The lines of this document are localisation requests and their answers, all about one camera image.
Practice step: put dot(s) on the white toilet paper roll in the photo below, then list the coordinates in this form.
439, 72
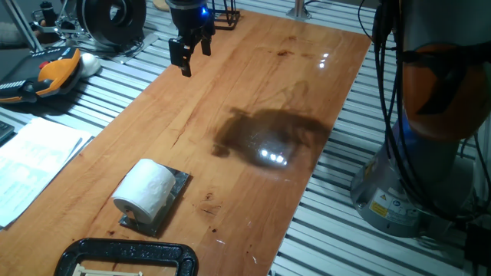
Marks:
147, 188

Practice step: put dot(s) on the silver metal post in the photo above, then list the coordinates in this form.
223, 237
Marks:
298, 9

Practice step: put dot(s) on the black knob metal bracket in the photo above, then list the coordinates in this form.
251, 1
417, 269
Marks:
50, 19

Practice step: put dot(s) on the grey orange KUKA arm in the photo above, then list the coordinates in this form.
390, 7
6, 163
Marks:
437, 96

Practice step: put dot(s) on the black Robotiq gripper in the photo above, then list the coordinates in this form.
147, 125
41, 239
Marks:
190, 19

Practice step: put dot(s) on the grey aluminium profile bar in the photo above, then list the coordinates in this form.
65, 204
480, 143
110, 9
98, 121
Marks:
23, 25

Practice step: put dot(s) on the black round spool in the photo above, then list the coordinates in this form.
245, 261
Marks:
103, 21

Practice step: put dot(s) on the orange black teach pendant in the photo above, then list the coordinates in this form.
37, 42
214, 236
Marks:
57, 71

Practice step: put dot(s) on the black computer keyboard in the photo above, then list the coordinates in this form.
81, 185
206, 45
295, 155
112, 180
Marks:
4, 132

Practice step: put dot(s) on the black iron C-clamp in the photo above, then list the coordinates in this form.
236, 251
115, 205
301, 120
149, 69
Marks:
126, 251

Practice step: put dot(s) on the shiny metal roll holder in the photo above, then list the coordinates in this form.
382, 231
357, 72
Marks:
169, 208

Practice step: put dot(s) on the white paper sheets stack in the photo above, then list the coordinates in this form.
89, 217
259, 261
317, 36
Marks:
34, 161

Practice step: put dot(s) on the glossy wooden board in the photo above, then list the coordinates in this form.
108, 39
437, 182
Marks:
249, 76

